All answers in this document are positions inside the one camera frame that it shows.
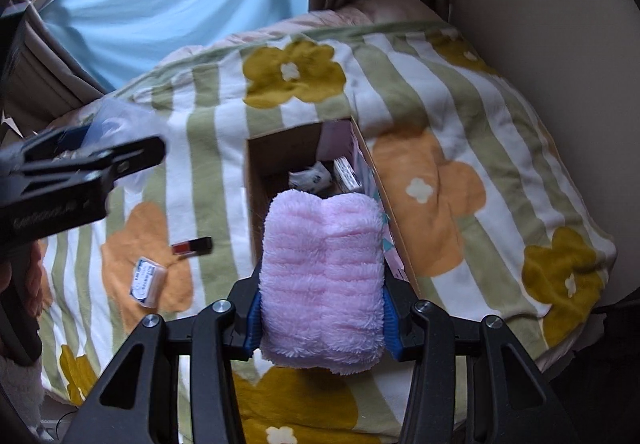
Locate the black white panda pouch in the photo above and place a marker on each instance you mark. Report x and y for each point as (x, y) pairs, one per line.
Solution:
(313, 180)

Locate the pink cardboard box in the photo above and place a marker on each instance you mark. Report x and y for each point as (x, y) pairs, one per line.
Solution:
(324, 159)

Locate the white blue patterned packet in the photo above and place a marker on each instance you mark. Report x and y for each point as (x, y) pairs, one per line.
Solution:
(345, 176)

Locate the blue dental floss box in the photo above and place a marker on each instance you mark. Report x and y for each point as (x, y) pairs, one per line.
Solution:
(148, 278)

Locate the floral striped blanket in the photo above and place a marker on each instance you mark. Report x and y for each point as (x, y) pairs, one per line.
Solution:
(489, 216)

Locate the red lipstick black cap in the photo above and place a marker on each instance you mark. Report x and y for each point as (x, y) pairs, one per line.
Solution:
(193, 247)

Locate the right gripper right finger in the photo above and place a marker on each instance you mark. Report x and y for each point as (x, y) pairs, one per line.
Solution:
(507, 398)

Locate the person left hand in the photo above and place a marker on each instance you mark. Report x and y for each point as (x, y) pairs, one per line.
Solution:
(34, 301)

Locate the brown left drape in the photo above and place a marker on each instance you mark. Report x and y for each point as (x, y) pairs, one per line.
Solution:
(45, 82)

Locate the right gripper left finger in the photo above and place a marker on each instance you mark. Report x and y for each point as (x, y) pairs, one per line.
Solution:
(136, 398)

